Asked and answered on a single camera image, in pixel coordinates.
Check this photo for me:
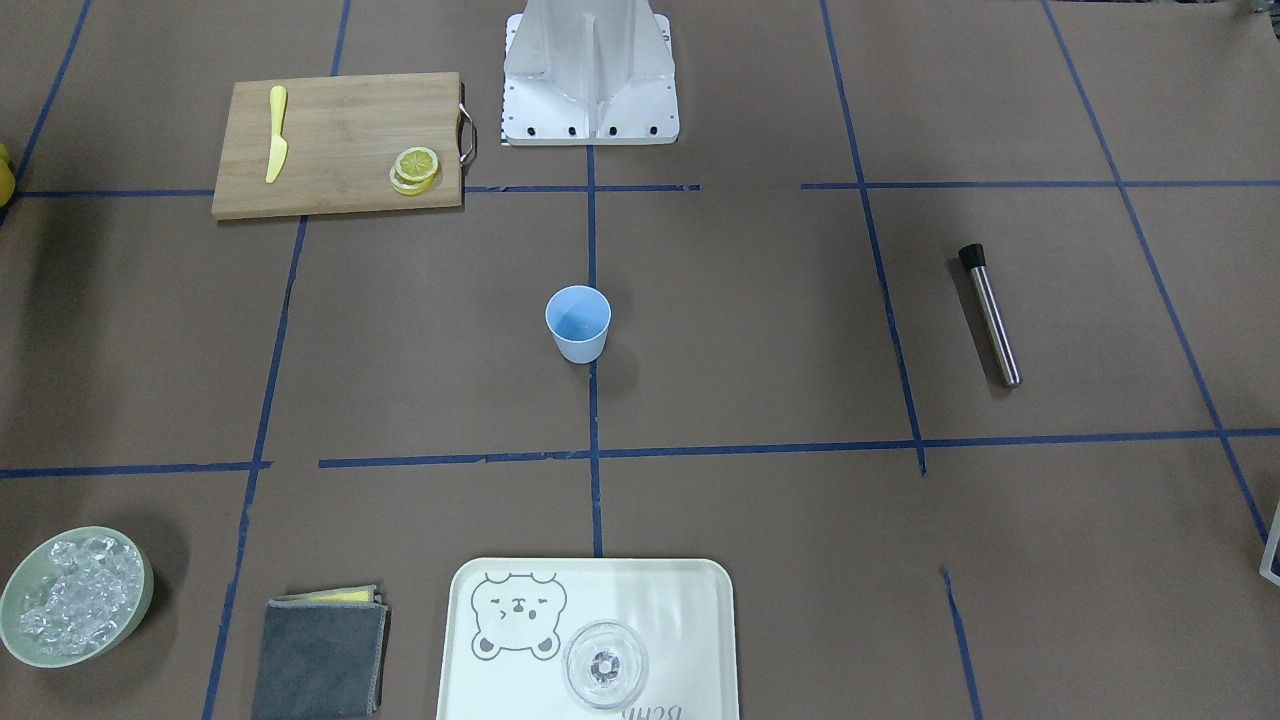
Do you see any light blue paper cup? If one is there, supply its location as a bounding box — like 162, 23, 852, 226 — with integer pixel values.
544, 284, 613, 365

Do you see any cream bear tray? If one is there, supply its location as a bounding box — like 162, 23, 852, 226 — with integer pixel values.
436, 557, 740, 719

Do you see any clear wine glass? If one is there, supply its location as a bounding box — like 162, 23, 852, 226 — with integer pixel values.
564, 620, 652, 712

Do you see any steel muddler black tip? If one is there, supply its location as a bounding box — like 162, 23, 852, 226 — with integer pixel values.
957, 243, 1023, 389

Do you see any wooden cutting board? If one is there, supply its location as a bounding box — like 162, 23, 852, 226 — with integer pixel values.
212, 72, 475, 222

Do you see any folded grey yellow cloth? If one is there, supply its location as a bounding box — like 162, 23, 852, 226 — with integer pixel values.
251, 585, 389, 719

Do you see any yellow plastic knife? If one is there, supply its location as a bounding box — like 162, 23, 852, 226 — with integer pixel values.
265, 85, 288, 184

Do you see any green bowl of ice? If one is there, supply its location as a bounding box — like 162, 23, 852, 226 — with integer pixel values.
3, 527, 155, 669

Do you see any yellow object at edge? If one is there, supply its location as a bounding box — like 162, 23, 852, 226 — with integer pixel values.
0, 143, 17, 208

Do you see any white rack at edge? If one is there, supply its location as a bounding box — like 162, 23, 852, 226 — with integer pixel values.
1258, 503, 1280, 587

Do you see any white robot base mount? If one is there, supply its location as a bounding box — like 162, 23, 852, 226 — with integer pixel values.
500, 1, 681, 147

